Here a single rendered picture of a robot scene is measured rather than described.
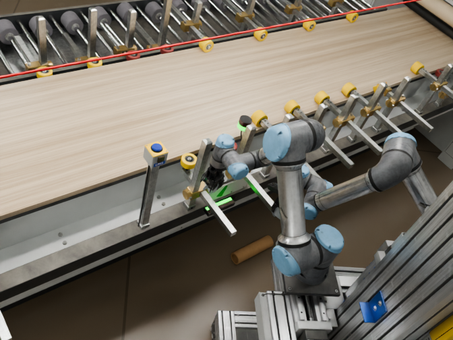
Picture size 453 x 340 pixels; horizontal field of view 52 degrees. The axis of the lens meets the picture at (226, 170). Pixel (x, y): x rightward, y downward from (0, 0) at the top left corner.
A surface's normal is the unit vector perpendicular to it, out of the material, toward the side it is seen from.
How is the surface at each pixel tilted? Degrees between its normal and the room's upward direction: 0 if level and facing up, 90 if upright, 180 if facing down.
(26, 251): 0
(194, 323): 0
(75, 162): 0
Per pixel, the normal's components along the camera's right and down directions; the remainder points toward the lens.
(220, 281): 0.23, -0.66
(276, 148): -0.87, 0.09
